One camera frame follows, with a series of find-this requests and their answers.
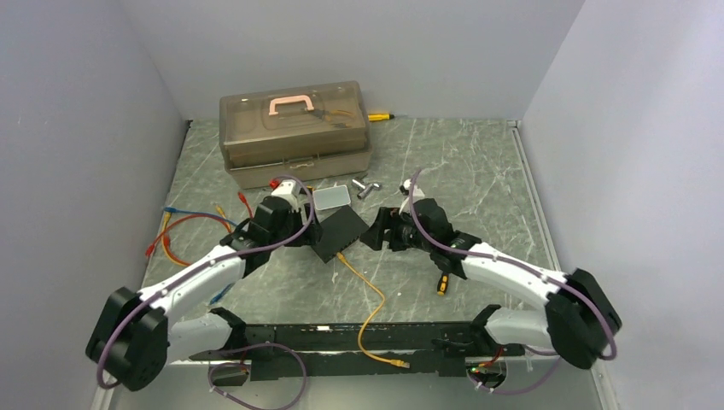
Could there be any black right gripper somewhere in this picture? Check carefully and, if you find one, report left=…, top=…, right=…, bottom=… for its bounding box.
left=359, top=208, right=435, bottom=253

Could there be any black network switch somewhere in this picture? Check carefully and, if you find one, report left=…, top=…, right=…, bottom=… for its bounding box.
left=312, top=205, right=369, bottom=263

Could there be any yellow ethernet cable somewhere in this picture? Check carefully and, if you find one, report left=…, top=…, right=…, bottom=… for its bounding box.
left=336, top=253, right=412, bottom=370
left=161, top=204, right=233, bottom=268

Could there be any small white switch box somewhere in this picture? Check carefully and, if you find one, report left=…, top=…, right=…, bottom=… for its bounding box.
left=312, top=184, right=351, bottom=212

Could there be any blue ethernet cable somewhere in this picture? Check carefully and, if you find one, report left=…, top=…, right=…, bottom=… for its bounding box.
left=162, top=207, right=239, bottom=307

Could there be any long red ethernet cable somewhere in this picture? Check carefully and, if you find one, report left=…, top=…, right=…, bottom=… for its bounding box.
left=144, top=214, right=234, bottom=259

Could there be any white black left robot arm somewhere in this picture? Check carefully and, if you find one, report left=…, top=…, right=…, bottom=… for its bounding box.
left=85, top=188, right=321, bottom=391

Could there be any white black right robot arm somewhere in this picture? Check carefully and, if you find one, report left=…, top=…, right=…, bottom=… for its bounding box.
left=360, top=198, right=622, bottom=370

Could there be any chrome socket adapter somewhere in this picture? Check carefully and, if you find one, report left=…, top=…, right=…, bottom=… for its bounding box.
left=351, top=179, right=382, bottom=200

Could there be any black orange stubby screwdriver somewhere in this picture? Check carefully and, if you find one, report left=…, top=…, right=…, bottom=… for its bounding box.
left=436, top=273, right=449, bottom=296

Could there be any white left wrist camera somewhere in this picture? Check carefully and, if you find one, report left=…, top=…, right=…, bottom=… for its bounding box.
left=271, top=179, right=304, bottom=208

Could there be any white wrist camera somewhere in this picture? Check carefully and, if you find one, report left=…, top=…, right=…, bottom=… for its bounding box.
left=271, top=179, right=304, bottom=208
left=399, top=179, right=426, bottom=214

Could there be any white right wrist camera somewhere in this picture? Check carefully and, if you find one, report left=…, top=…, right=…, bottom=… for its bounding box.
left=399, top=179, right=426, bottom=214

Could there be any brown translucent toolbox pink handle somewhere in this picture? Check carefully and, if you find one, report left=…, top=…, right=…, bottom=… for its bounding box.
left=219, top=81, right=374, bottom=189

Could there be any yellow handled screwdriver by wall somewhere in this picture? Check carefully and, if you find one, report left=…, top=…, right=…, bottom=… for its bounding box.
left=367, top=113, right=395, bottom=122

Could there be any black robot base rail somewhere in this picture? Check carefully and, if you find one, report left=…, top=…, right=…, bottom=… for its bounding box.
left=193, top=321, right=524, bottom=381

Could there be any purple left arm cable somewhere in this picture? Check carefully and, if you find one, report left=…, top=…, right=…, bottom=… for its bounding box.
left=96, top=175, right=317, bottom=410

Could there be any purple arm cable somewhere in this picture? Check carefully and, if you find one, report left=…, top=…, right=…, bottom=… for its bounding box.
left=96, top=175, right=317, bottom=410
left=406, top=168, right=619, bottom=396

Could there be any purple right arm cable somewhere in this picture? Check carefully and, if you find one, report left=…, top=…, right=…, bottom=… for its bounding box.
left=406, top=168, right=619, bottom=396

